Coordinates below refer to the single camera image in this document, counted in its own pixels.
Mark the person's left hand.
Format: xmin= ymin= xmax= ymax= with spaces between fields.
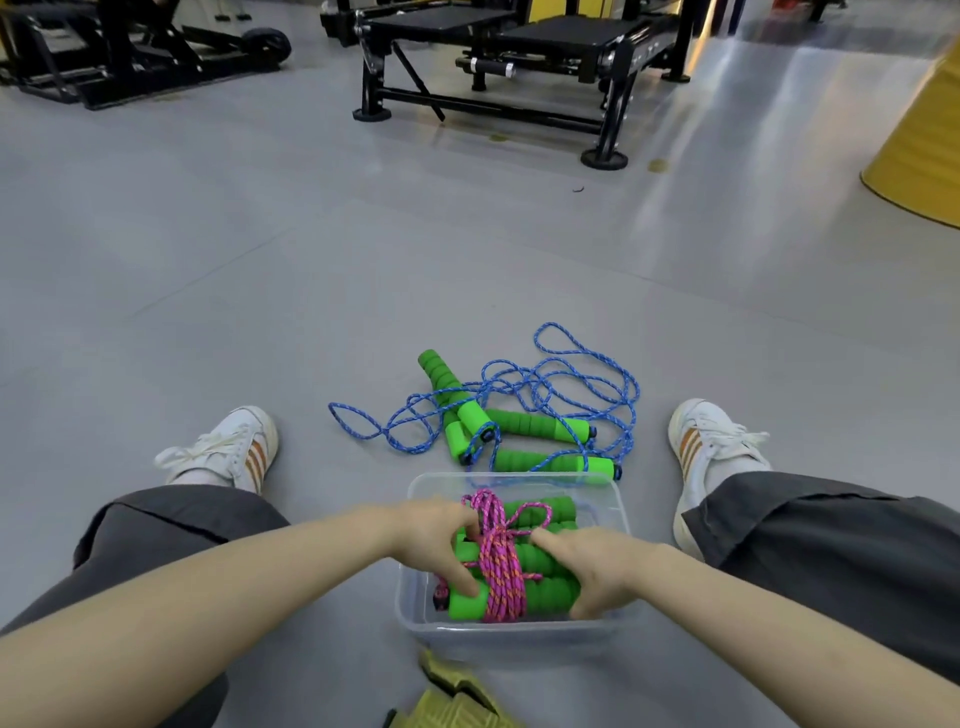
xmin=389 ymin=498 xmax=490 ymax=601

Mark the person's right hand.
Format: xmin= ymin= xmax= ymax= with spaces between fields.
xmin=528 ymin=527 xmax=663 ymax=623

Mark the clear plastic box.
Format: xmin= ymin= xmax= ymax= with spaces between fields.
xmin=395 ymin=472 xmax=640 ymax=666

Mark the blue skipping rope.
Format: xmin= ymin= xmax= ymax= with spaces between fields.
xmin=327 ymin=348 xmax=541 ymax=468
xmin=464 ymin=322 xmax=642 ymax=483

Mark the person's left forearm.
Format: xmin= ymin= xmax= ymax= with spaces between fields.
xmin=0 ymin=502 xmax=406 ymax=728

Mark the person's right forearm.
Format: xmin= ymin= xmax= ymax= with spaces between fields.
xmin=643 ymin=543 xmax=960 ymax=728

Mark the person's right white sneaker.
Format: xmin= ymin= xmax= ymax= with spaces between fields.
xmin=667 ymin=397 xmax=774 ymax=561

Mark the person's white sneaker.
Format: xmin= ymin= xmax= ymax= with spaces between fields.
xmin=153 ymin=406 xmax=281 ymax=496
xmin=667 ymin=397 xmax=774 ymax=561

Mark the person's left white sneaker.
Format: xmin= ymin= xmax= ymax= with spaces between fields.
xmin=153 ymin=406 xmax=281 ymax=496

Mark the person's right leg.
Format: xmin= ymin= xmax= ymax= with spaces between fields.
xmin=680 ymin=470 xmax=960 ymax=688

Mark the person's leg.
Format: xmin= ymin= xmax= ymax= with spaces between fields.
xmin=680 ymin=470 xmax=960 ymax=688
xmin=0 ymin=485 xmax=291 ymax=728

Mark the person's left leg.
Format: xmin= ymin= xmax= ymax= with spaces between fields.
xmin=0 ymin=485 xmax=291 ymax=728

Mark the yellow-green woven mat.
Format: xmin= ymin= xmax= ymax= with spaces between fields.
xmin=386 ymin=648 xmax=528 ymax=728

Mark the large yellow barrel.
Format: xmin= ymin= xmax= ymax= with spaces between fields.
xmin=860 ymin=37 xmax=960 ymax=230

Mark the black squat rack platform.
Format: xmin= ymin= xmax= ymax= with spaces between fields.
xmin=320 ymin=0 xmax=745 ymax=172

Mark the black wheeled gym machine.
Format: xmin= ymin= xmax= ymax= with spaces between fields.
xmin=0 ymin=0 xmax=293 ymax=112

